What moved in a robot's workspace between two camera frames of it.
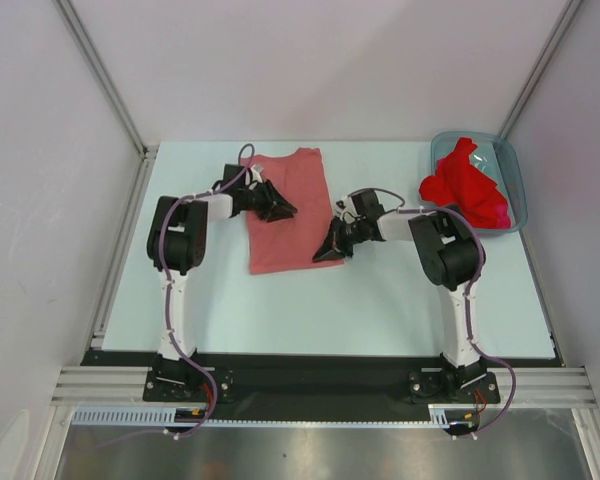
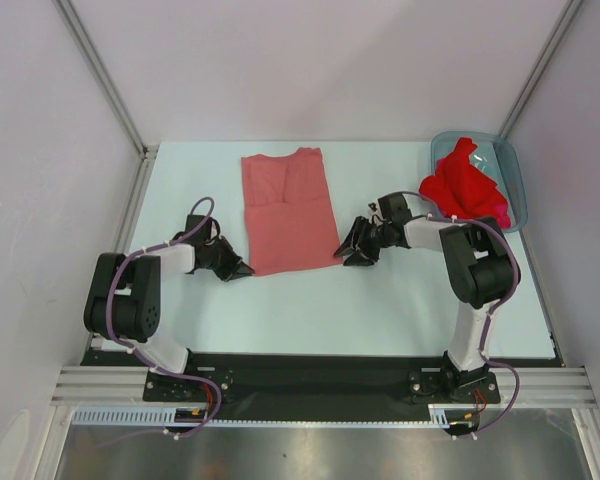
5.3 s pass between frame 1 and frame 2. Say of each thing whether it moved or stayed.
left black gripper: moved
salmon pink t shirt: stayed
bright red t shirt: stayed
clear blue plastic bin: stayed
